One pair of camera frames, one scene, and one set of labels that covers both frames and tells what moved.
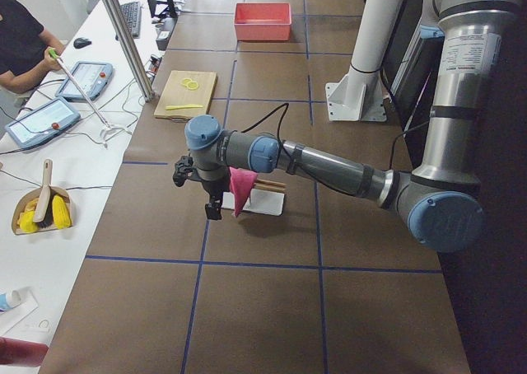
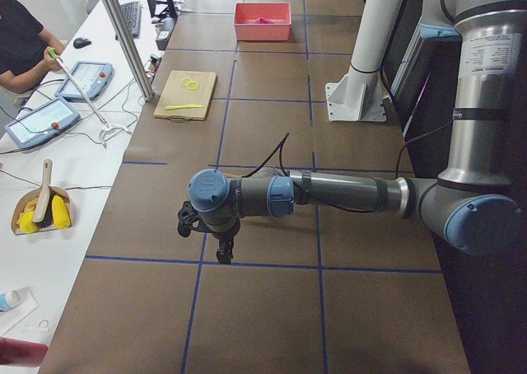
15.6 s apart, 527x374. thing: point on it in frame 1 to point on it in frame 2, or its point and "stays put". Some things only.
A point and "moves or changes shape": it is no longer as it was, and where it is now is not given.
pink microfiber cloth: [242, 183] moves or changes shape
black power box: [167, 25] stays put
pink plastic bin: [263, 21] stays put
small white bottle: [8, 299] stays put
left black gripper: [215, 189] to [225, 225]
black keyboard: [131, 11] stays put
